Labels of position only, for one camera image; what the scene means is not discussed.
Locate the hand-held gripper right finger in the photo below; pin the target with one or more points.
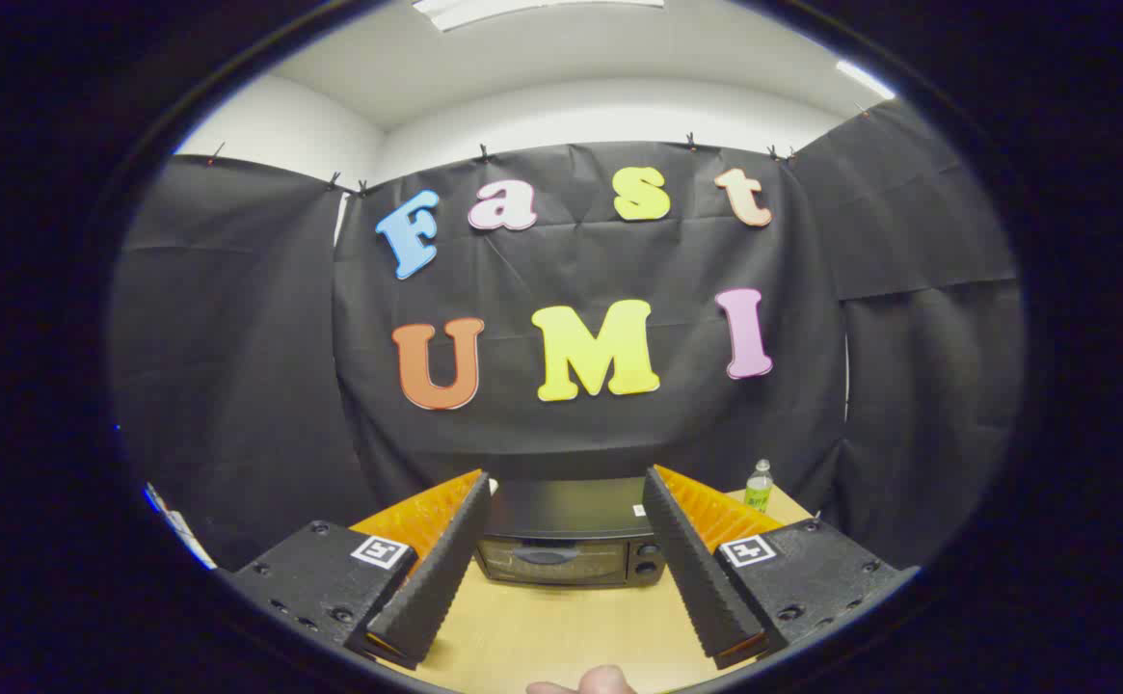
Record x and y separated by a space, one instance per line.
691 569

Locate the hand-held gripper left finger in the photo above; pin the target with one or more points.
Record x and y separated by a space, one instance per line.
445 569

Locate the black toaster oven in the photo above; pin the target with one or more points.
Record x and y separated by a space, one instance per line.
561 511

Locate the green label plastic bottle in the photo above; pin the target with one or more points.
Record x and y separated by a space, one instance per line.
760 487

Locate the black backdrop cloth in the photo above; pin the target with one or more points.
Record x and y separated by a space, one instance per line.
580 260

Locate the large ceiling light panel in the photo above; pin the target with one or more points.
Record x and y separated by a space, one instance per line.
532 10

